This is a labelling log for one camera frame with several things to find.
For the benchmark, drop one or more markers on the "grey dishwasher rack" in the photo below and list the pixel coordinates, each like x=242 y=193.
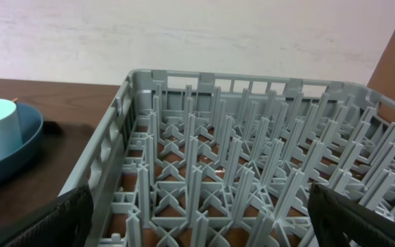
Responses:
x=213 y=159

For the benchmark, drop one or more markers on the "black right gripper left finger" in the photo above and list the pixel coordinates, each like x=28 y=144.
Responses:
x=66 y=221

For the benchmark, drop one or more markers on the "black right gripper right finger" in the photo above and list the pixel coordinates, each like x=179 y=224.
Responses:
x=337 y=220

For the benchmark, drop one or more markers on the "dark blue plate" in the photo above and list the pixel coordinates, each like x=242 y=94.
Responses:
x=31 y=123

